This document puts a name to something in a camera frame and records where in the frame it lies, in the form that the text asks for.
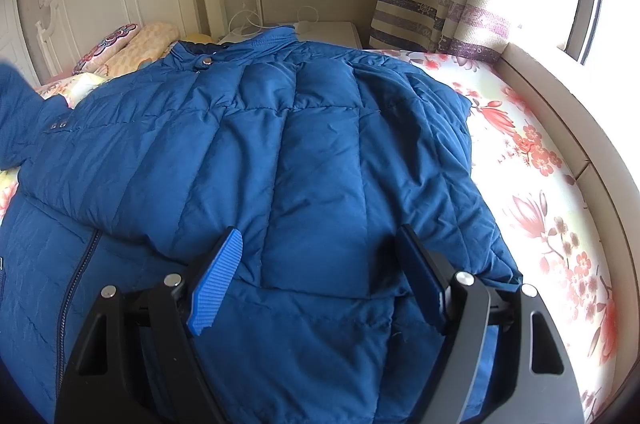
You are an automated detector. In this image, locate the blue puffer jacket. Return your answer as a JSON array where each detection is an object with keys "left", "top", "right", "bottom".
[{"left": 0, "top": 25, "right": 524, "bottom": 424}]

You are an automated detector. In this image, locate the floral bed sheet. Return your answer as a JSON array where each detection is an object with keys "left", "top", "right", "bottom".
[{"left": 0, "top": 48, "right": 618, "bottom": 422}]

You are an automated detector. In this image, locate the colourful patterned pillow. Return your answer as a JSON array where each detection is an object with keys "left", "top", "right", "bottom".
[{"left": 73, "top": 23, "right": 140, "bottom": 75}]

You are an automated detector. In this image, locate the yellow pillow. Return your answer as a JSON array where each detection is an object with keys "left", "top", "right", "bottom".
[{"left": 181, "top": 32, "right": 215, "bottom": 44}]

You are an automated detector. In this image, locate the white nightstand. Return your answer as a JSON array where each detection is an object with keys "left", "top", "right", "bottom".
[{"left": 219, "top": 20, "right": 362, "bottom": 50}]

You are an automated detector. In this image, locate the white charging cable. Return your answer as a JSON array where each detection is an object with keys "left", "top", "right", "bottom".
[{"left": 226, "top": 4, "right": 321, "bottom": 36}]

